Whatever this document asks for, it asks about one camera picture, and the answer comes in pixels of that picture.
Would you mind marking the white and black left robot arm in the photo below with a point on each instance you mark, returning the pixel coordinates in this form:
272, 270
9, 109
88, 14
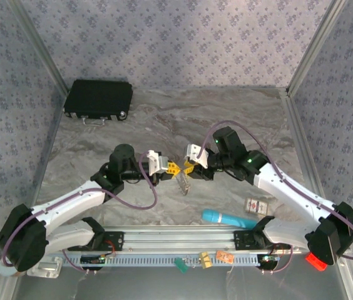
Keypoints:
70, 201

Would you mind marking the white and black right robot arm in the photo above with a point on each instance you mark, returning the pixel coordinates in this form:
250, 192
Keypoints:
289, 190

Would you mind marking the small red and white box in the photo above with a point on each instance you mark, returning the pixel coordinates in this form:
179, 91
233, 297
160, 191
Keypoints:
256, 206

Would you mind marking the light blue flashlight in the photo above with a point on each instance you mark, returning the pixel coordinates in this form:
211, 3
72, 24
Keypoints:
223, 216

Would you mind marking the yellow tag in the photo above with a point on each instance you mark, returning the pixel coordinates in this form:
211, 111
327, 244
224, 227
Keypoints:
205, 260

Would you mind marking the green tag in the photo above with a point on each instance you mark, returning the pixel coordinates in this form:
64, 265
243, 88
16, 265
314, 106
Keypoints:
181, 265

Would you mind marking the orange tag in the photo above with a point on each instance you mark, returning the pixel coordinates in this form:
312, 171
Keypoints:
225, 257

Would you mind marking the small circuit board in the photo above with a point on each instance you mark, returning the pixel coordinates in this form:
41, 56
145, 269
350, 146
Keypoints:
93, 259
268, 258

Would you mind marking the red plastic block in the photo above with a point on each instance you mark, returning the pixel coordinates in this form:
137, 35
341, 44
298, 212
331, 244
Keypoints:
317, 264

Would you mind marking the light blue round disc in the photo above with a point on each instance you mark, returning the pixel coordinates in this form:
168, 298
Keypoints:
6, 271

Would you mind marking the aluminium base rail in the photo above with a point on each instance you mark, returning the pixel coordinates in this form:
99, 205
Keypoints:
176, 237

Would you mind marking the aluminium frame side rail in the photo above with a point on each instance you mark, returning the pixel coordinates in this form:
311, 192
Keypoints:
45, 156
304, 150

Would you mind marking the silver metal bracket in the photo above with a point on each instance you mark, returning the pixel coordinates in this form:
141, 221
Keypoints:
46, 267

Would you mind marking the aluminium frame post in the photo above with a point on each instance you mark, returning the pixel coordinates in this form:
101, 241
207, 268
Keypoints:
40, 47
314, 47

